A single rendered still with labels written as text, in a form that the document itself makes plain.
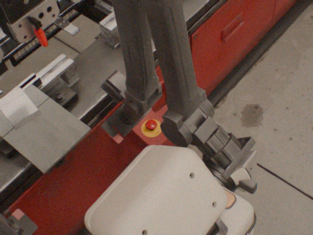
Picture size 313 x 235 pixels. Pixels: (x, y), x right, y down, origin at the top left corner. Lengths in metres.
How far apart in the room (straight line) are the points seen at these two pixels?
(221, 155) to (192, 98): 0.14
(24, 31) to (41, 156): 0.34
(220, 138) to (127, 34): 0.29
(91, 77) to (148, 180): 0.85
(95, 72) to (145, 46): 0.70
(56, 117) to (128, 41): 0.52
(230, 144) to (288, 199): 1.35
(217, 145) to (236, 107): 1.57
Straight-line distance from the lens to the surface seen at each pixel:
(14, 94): 1.39
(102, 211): 0.75
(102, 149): 1.65
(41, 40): 1.24
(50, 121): 1.29
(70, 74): 1.47
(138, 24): 0.80
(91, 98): 1.46
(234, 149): 0.93
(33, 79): 1.40
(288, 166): 2.33
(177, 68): 0.79
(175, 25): 0.73
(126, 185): 0.76
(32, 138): 1.28
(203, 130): 0.91
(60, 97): 1.44
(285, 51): 2.79
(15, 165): 1.40
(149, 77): 0.92
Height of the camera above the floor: 2.03
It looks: 56 degrees down
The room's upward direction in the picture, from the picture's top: 7 degrees counter-clockwise
